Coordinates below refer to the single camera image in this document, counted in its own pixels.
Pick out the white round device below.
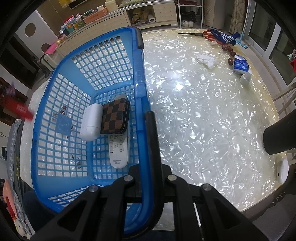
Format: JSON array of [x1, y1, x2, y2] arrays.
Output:
[[275, 158, 290, 184]]

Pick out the blue tissue pack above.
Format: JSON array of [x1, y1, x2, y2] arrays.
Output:
[[233, 54, 249, 74]]

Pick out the small white bottle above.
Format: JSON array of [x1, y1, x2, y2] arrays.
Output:
[[239, 70, 252, 86]]

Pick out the standing air conditioner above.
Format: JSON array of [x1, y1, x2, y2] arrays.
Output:
[[203, 0, 234, 31]]

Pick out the blue plastic basket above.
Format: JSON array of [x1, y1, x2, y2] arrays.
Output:
[[31, 27, 154, 235]]

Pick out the white metal shelf rack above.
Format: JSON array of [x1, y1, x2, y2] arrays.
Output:
[[175, 0, 205, 29]]

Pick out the cream thermos jug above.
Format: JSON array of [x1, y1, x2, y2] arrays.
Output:
[[105, 0, 118, 13]]

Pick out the blue white cloth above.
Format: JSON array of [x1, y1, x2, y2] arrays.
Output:
[[210, 29, 240, 45]]

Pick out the white earbuds case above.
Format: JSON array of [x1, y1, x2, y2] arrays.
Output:
[[80, 103, 103, 142]]

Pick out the brown checkered pouch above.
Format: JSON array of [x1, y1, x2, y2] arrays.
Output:
[[100, 98, 130, 135]]

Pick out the crumpled white tissue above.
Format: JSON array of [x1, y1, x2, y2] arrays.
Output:
[[195, 54, 217, 69]]

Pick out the white remote control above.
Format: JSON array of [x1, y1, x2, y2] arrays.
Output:
[[108, 94, 129, 169]]

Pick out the cream tv cabinet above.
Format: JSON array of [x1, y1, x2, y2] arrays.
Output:
[[56, 1, 178, 57]]

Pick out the red handled scissors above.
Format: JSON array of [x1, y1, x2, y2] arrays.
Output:
[[179, 30, 223, 45]]

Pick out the pink tissue box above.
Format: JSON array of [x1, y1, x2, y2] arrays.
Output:
[[83, 8, 107, 24]]

